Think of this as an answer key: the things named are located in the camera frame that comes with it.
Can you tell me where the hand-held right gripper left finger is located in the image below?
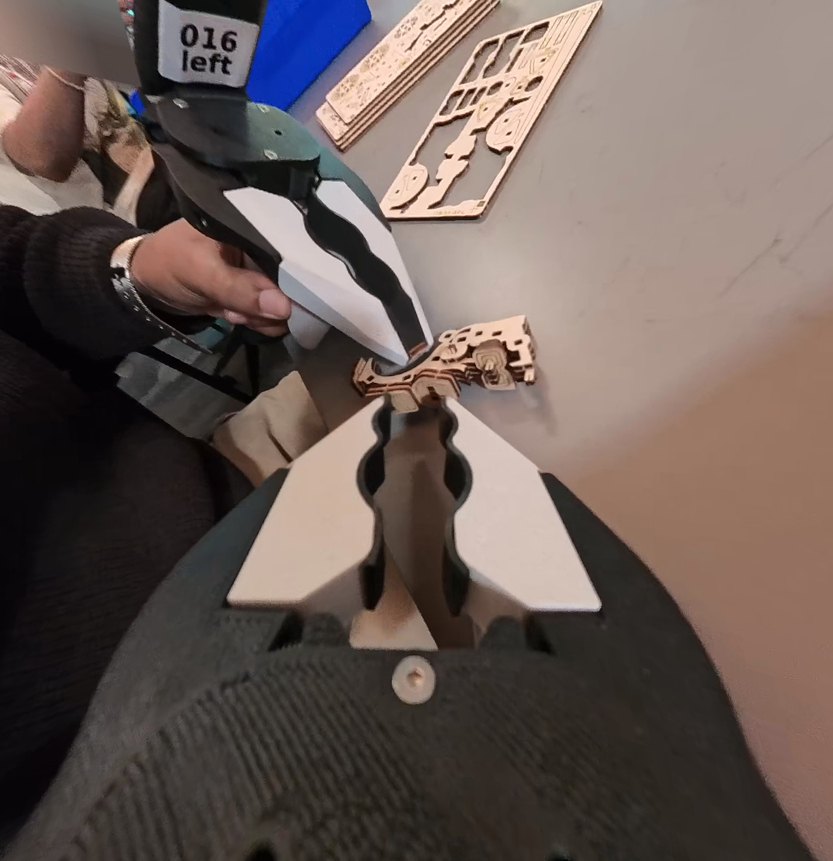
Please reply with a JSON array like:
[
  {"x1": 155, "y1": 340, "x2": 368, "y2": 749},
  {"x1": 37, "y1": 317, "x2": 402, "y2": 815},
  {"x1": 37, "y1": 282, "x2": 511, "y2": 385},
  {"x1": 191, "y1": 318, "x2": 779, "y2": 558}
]
[{"x1": 227, "y1": 396, "x2": 438, "y2": 651}]

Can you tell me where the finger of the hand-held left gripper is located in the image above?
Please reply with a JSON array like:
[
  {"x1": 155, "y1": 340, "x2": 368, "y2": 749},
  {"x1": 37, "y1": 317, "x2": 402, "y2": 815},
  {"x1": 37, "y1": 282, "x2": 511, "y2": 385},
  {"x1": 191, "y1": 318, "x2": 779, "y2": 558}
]
[
  {"x1": 305, "y1": 178, "x2": 435, "y2": 355},
  {"x1": 223, "y1": 187, "x2": 412, "y2": 366}
]

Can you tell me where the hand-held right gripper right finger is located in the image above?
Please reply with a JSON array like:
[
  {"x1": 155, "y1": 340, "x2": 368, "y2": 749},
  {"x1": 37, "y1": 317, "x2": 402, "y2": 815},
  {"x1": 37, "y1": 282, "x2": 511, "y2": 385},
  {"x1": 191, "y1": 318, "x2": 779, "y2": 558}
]
[{"x1": 429, "y1": 397, "x2": 603, "y2": 651}]

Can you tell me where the wooden puzzle model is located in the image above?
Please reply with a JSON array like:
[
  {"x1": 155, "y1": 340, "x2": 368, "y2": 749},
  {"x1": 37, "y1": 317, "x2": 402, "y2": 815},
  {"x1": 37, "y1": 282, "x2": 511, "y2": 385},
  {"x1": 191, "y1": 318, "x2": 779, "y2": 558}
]
[{"x1": 352, "y1": 315, "x2": 539, "y2": 413}]

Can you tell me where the person's left forearm black sleeve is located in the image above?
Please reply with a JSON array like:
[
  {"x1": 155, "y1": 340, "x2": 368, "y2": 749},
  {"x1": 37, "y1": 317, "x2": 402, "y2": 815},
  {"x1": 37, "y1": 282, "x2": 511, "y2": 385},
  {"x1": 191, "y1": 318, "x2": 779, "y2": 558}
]
[{"x1": 0, "y1": 205, "x2": 163, "y2": 361}]

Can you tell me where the grey desk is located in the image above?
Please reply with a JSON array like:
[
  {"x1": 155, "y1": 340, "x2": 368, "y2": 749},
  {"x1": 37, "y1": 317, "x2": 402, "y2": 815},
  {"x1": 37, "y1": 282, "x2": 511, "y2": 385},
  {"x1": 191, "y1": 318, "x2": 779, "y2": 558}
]
[{"x1": 292, "y1": 0, "x2": 833, "y2": 482}]

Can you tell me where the person's left hand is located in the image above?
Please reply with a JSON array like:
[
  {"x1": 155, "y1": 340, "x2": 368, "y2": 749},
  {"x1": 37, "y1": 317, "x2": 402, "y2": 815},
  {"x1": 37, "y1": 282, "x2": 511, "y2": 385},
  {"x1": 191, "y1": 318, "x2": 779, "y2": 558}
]
[{"x1": 129, "y1": 218, "x2": 294, "y2": 337}]

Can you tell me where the punched-out wooden puzzle sheet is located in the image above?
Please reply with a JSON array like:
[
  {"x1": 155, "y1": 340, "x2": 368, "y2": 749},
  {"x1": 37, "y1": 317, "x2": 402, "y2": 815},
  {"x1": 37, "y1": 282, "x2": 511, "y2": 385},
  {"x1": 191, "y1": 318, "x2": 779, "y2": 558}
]
[{"x1": 379, "y1": 0, "x2": 603, "y2": 222}]

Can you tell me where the person's tan trouser leg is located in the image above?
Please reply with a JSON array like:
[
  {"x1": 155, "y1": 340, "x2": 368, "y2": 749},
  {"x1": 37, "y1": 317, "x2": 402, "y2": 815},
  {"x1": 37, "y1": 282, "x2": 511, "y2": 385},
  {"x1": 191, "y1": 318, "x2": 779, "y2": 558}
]
[{"x1": 211, "y1": 370, "x2": 331, "y2": 487}]

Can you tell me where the blue box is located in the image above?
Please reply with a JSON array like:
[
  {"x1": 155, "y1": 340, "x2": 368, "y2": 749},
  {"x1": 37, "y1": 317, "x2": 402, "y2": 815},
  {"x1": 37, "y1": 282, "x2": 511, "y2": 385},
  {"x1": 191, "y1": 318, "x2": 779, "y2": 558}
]
[{"x1": 244, "y1": 0, "x2": 374, "y2": 113}]

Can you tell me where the dark metal bar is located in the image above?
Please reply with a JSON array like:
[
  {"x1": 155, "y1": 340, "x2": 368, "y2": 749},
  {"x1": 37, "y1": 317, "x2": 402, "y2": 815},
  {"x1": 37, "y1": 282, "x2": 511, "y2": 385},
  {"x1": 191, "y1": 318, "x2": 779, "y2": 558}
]
[{"x1": 114, "y1": 323, "x2": 259, "y2": 406}]

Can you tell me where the stack of wooden puzzle sheets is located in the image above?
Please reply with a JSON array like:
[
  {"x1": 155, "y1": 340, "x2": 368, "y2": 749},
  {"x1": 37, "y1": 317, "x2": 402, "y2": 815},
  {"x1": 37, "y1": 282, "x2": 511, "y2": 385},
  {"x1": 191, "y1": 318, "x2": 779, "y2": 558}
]
[{"x1": 315, "y1": 0, "x2": 502, "y2": 152}]

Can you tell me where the silver wristwatch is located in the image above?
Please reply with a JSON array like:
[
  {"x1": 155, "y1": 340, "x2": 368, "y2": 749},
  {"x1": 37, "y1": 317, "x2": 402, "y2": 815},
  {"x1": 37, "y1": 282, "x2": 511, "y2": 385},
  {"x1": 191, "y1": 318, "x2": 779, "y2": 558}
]
[{"x1": 110, "y1": 234, "x2": 213, "y2": 355}]

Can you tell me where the person's black clothing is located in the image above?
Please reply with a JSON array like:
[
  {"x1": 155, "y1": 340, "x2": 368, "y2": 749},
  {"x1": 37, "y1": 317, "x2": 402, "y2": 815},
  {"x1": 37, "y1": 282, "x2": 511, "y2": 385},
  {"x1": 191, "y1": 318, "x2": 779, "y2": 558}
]
[{"x1": 0, "y1": 323, "x2": 257, "y2": 861}]

